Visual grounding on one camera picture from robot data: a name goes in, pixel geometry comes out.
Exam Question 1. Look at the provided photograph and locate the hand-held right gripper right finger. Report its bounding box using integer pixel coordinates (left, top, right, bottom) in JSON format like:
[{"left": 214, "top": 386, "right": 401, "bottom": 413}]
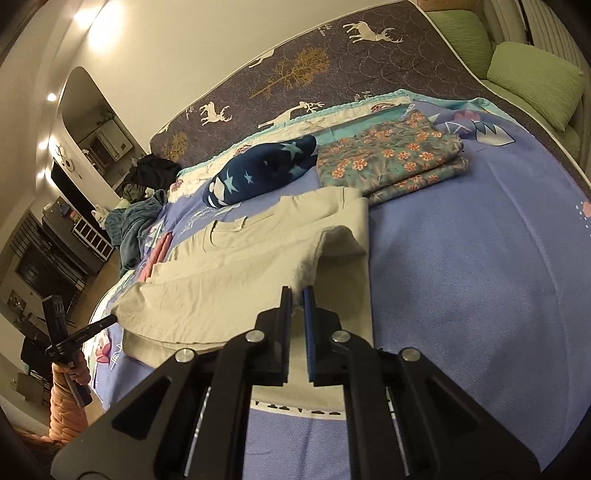
[{"left": 302, "top": 286, "right": 541, "bottom": 480}]

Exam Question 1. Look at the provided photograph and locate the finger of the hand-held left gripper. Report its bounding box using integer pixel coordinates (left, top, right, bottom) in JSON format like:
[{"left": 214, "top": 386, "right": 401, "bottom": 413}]
[{"left": 45, "top": 315, "right": 118, "bottom": 358}]

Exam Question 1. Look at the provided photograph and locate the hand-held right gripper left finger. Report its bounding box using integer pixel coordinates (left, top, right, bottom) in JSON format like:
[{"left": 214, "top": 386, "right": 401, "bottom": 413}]
[{"left": 51, "top": 286, "right": 294, "bottom": 480}]

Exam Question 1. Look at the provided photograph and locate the cream long-sleeve shirt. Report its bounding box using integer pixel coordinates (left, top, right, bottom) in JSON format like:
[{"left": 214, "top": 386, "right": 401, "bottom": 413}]
[{"left": 113, "top": 186, "right": 375, "bottom": 407}]

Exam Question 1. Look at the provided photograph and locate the pink-sleeved left forearm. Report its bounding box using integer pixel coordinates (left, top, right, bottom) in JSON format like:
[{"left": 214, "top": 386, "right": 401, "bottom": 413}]
[{"left": 48, "top": 367, "right": 90, "bottom": 444}]

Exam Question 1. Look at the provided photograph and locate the black clothes pile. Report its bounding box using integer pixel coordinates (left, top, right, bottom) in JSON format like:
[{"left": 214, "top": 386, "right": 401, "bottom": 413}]
[{"left": 124, "top": 154, "right": 181, "bottom": 192}]

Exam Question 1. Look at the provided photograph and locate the person's left hand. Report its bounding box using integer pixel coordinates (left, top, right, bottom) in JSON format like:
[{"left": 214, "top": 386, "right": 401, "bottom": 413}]
[{"left": 69, "top": 353, "right": 92, "bottom": 387}]

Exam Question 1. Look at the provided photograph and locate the black shelf unit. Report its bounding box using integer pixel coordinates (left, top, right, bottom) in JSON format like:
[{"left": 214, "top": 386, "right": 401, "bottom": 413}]
[{"left": 14, "top": 196, "right": 105, "bottom": 319}]

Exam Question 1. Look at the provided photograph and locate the white rack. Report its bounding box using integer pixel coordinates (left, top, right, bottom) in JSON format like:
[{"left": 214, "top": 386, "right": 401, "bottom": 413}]
[{"left": 73, "top": 217, "right": 115, "bottom": 261}]

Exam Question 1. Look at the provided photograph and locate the pink folded cloth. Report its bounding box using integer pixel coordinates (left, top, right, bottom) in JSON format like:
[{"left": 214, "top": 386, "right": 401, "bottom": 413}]
[{"left": 141, "top": 232, "right": 175, "bottom": 282}]

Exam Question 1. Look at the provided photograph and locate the teal blanket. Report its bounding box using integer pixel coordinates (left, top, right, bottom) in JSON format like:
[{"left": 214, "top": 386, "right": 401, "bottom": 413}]
[{"left": 104, "top": 189, "right": 167, "bottom": 271}]

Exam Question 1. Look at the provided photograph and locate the grey-green garment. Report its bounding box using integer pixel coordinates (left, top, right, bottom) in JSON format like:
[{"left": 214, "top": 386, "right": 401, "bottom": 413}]
[{"left": 121, "top": 183, "right": 153, "bottom": 204}]

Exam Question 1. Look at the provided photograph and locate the navy star-pattern pillow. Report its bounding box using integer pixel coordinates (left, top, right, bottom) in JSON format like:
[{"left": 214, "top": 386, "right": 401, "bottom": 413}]
[{"left": 202, "top": 135, "right": 320, "bottom": 208}]

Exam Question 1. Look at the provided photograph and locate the folded floral cloth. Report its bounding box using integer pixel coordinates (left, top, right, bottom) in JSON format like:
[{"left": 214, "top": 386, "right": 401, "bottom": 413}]
[{"left": 316, "top": 109, "right": 469, "bottom": 206}]

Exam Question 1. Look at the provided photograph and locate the cream quilt with teal edge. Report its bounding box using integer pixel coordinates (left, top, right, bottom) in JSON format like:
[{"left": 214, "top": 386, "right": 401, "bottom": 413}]
[{"left": 167, "top": 89, "right": 419, "bottom": 204}]

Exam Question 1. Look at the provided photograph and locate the dark deer-print mattress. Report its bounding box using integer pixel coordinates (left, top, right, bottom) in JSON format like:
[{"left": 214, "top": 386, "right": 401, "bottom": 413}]
[{"left": 150, "top": 0, "right": 591, "bottom": 195}]

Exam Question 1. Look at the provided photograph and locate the small green pillow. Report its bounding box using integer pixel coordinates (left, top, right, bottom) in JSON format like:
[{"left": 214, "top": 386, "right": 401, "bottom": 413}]
[{"left": 427, "top": 10, "right": 492, "bottom": 79}]

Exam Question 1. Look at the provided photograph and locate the large green pillow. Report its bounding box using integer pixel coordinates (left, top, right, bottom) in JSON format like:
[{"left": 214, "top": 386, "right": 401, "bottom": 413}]
[{"left": 486, "top": 41, "right": 585, "bottom": 131}]

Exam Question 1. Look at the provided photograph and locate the tan pillow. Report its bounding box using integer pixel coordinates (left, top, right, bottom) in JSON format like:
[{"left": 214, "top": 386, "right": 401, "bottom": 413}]
[{"left": 418, "top": 0, "right": 483, "bottom": 12}]

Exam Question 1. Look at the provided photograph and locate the white curtain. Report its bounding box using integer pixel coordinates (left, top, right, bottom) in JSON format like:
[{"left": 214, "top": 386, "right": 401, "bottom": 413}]
[{"left": 482, "top": 0, "right": 591, "bottom": 70}]

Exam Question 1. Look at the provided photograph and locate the deer wall clock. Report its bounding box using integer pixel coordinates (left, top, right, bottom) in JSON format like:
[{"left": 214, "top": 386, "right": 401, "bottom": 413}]
[{"left": 53, "top": 145, "right": 79, "bottom": 178}]

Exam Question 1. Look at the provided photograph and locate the white wall cabinet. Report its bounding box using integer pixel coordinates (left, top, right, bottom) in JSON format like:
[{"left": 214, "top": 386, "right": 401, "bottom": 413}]
[{"left": 76, "top": 124, "right": 134, "bottom": 162}]

